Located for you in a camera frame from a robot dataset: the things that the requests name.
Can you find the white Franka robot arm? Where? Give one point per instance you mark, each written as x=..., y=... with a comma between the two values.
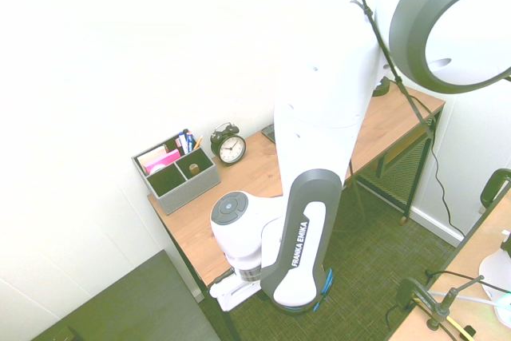
x=319, y=77

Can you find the black and blue headphones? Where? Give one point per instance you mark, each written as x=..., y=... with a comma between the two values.
x=328, y=283

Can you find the black twin-bell alarm clock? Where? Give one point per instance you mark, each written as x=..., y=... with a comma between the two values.
x=231, y=149

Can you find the light wooden table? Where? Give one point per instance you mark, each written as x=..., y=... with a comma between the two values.
x=471, y=261

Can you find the yellow black strip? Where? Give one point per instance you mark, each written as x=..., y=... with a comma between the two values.
x=455, y=323

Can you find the wooden desk with black frame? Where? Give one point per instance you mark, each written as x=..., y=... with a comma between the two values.
x=255, y=173

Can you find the grey desk organizer box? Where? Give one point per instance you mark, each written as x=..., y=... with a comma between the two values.
x=187, y=193

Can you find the pink sticky notes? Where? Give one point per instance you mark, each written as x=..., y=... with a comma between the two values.
x=163, y=160

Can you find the small wooden cylinder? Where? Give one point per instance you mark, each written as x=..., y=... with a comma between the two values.
x=194, y=168

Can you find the blue white marker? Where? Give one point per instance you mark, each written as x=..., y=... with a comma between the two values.
x=184, y=139

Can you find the black C-clamp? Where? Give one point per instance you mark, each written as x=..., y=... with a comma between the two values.
x=411, y=291

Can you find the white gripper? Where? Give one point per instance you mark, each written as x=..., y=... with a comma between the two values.
x=231, y=293

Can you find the orange pencil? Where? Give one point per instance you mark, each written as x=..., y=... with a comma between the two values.
x=197, y=143

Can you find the black jointed stand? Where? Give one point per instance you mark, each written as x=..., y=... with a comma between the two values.
x=442, y=307

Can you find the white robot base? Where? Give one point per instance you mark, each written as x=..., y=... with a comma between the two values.
x=495, y=269

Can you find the tan notepad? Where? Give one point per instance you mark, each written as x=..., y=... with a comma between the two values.
x=153, y=155

